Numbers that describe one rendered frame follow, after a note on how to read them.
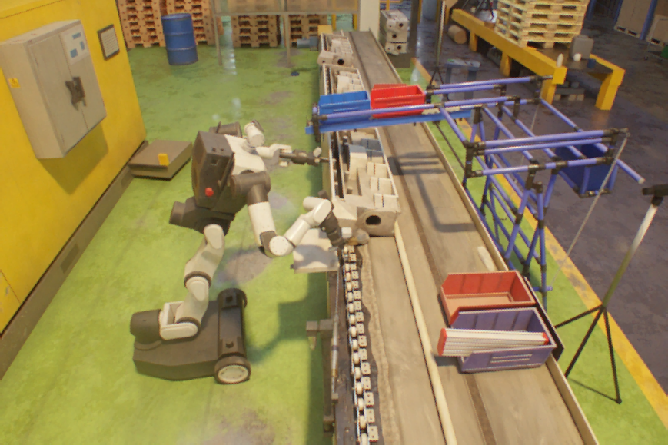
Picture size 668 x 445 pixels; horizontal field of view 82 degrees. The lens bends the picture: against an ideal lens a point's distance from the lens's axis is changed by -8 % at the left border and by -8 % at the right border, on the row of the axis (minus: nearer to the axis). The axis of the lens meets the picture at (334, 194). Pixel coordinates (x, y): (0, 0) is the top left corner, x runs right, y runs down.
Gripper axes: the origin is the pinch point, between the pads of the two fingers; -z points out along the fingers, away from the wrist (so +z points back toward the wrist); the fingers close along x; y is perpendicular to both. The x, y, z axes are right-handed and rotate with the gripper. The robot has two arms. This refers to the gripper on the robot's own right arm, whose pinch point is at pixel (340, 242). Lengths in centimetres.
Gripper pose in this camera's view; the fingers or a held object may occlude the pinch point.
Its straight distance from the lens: 191.8
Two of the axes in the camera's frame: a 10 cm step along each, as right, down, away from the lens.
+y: -9.0, 3.8, 2.0
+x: -0.4, -5.4, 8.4
